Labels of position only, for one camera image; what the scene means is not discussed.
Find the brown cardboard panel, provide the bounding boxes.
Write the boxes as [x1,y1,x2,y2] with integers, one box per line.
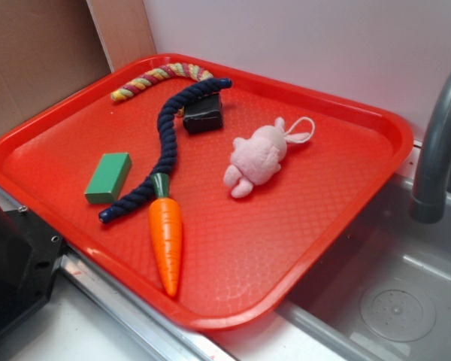
[0,1,156,136]

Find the green wooden block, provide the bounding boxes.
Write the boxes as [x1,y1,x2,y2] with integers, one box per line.
[84,153,132,205]

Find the grey toy faucet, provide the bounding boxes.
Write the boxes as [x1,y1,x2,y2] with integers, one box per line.
[410,73,451,223]

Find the pink plush toy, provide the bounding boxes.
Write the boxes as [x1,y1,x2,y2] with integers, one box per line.
[223,117,316,199]

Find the dark blue rope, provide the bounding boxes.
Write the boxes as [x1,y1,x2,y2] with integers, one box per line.
[98,77,234,226]

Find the black rectangular block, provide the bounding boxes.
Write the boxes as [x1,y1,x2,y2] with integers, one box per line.
[183,93,223,135]

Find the multicolour twisted rope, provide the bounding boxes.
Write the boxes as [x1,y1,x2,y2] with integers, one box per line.
[110,62,214,104]

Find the red plastic tray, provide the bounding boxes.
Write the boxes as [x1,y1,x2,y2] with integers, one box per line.
[0,54,413,331]

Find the grey toy sink basin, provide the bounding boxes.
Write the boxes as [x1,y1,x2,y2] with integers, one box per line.
[278,176,451,360]

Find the orange toy carrot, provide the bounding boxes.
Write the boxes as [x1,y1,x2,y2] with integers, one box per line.
[148,173,183,298]

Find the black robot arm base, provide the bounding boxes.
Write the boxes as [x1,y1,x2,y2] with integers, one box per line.
[0,207,65,338]

